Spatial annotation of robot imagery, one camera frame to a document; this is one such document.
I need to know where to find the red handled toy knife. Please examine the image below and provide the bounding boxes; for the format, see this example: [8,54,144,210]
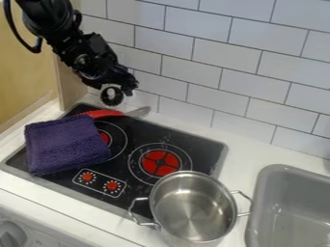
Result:
[77,105,153,121]

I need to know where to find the silver pot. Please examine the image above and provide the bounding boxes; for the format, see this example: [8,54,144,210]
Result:
[125,170,255,247]

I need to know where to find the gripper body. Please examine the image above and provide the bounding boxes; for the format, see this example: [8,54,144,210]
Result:
[69,47,141,108]

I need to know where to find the purple cloth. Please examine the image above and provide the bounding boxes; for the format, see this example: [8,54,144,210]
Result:
[23,114,115,178]

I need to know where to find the toy stove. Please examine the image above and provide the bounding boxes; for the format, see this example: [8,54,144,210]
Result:
[0,101,230,224]

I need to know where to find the toy sink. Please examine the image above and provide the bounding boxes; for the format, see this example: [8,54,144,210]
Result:
[243,163,330,247]

